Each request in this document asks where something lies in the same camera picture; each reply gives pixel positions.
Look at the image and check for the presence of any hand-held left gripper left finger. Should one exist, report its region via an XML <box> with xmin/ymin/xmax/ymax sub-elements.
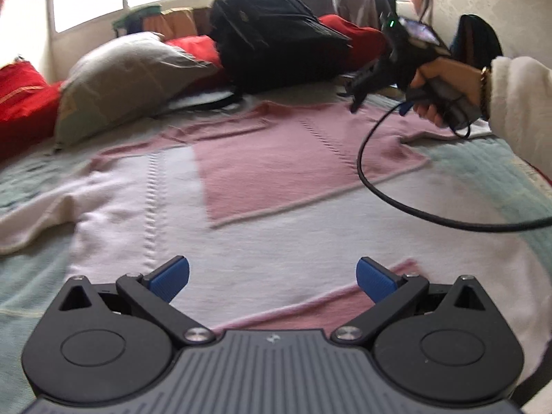
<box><xmin>58</xmin><ymin>255</ymin><xmax>216</xmax><ymax>346</ymax></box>

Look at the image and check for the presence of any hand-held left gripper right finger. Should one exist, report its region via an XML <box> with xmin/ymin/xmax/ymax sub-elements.
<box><xmin>331</xmin><ymin>256</ymin><xmax>494</xmax><ymax>346</ymax></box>

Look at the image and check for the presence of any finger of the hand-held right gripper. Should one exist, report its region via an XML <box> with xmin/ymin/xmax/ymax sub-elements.
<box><xmin>350</xmin><ymin>81</ymin><xmax>389</xmax><ymax>115</ymax></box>
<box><xmin>343</xmin><ymin>62</ymin><xmax>389</xmax><ymax>89</ymax></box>

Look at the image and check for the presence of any pink and white sweater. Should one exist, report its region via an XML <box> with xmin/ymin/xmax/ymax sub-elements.
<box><xmin>0</xmin><ymin>100</ymin><xmax>550</xmax><ymax>397</ymax></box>

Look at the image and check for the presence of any person's right hand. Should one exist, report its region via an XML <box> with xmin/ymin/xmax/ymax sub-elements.
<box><xmin>407</xmin><ymin>57</ymin><xmax>484</xmax><ymax>129</ymax></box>

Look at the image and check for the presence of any red quilt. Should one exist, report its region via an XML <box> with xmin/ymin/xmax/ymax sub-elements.
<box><xmin>166</xmin><ymin>14</ymin><xmax>389</xmax><ymax>65</ymax></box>

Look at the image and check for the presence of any dark hanging jacket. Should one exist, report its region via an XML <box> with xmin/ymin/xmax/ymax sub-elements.
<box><xmin>373</xmin><ymin>0</ymin><xmax>398</xmax><ymax>23</ymax></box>

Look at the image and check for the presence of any dark green garment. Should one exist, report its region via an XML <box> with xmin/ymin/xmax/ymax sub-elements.
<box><xmin>448</xmin><ymin>14</ymin><xmax>503</xmax><ymax>67</ymax></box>

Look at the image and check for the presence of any black backpack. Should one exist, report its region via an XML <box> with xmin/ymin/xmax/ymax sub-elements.
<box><xmin>209</xmin><ymin>0</ymin><xmax>352</xmax><ymax>96</ymax></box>

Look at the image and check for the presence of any white cloth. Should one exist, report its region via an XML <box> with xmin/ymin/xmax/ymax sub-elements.
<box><xmin>166</xmin><ymin>90</ymin><xmax>240</xmax><ymax>114</ymax></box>

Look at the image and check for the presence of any brown cardboard box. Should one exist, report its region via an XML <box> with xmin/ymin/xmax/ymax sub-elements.
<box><xmin>161</xmin><ymin>6</ymin><xmax>213</xmax><ymax>40</ymax></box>

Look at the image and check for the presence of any grey pillow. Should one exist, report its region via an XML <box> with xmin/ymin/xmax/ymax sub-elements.
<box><xmin>54</xmin><ymin>32</ymin><xmax>220</xmax><ymax>149</ymax></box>

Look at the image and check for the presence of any red pillow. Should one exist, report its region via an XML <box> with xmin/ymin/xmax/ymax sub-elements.
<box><xmin>0</xmin><ymin>60</ymin><xmax>65</xmax><ymax>160</ymax></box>

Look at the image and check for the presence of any green folded cloth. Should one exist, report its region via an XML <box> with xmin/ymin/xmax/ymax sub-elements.
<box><xmin>113</xmin><ymin>5</ymin><xmax>165</xmax><ymax>33</ymax></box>

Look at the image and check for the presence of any black cable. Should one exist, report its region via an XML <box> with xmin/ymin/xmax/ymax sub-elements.
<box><xmin>357</xmin><ymin>103</ymin><xmax>552</xmax><ymax>231</ymax></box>

